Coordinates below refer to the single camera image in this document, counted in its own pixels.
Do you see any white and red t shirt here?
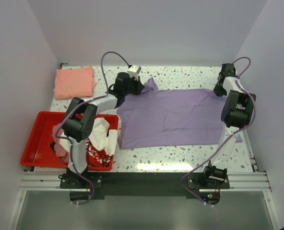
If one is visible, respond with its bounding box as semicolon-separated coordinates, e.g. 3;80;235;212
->
59;116;120;167

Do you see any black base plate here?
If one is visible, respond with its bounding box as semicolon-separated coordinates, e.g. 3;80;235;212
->
58;172;230;202

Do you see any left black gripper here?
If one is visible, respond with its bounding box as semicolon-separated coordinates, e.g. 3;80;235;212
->
123;75;144;96

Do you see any folded salmon pink t shirt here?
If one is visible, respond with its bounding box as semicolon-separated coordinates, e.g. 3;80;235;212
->
53;66;97;100

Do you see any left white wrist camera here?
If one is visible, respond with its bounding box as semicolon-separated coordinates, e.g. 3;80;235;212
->
127;65;141;80

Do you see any red plastic tray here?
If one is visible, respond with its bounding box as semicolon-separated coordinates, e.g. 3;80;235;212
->
21;111;114;171

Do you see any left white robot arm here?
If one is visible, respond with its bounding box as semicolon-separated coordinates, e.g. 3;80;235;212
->
56;71;144;188

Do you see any purple t shirt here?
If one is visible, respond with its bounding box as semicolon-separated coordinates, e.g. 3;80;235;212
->
116;77;243;150

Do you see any dusty pink t shirt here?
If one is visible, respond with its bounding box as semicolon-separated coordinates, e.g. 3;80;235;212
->
52;123;70;164

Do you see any aluminium frame rail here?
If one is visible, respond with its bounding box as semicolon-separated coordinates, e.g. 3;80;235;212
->
18;171;68;191

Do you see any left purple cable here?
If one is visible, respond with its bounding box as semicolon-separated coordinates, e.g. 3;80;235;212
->
52;51;133;206

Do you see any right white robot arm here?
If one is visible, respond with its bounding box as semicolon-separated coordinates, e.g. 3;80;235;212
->
200;63;256;188

